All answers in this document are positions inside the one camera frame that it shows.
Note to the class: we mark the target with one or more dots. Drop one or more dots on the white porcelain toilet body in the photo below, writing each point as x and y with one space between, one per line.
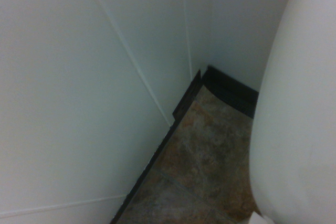
296 103

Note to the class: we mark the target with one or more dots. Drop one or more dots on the dark brown baseboard strip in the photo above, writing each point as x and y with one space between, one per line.
187 100

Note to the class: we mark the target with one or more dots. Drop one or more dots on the black rubber baseboard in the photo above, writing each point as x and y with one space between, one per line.
231 91

